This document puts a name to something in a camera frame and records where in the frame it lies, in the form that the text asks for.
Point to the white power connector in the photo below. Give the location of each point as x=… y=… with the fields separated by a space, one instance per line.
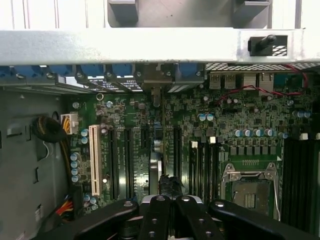
x=72 y=125

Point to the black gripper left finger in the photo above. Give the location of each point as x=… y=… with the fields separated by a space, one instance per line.
x=157 y=220

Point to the black case lock slider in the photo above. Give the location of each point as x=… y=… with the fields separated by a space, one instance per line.
x=260 y=43

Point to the short black expansion slot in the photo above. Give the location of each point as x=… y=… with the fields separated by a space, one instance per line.
x=145 y=137

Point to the white expansion slot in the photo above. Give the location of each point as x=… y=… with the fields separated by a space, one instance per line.
x=94 y=160

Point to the open grey PC case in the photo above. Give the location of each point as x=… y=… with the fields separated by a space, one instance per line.
x=50 y=47

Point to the CPU socket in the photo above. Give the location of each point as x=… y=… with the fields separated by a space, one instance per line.
x=250 y=197

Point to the silver rear port housing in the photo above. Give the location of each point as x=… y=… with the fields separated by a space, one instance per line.
x=250 y=81
x=230 y=81
x=266 y=83
x=216 y=81

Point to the long black expansion slot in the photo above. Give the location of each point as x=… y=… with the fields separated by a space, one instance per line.
x=178 y=160
x=128 y=162
x=113 y=162

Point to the black RAM slot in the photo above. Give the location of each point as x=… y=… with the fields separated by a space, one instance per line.
x=208 y=172
x=294 y=180
x=287 y=180
x=215 y=172
x=201 y=172
x=309 y=180
x=302 y=180

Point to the green motherboard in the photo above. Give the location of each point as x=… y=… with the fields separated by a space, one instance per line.
x=140 y=115

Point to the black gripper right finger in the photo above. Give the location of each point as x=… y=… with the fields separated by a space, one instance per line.
x=192 y=222

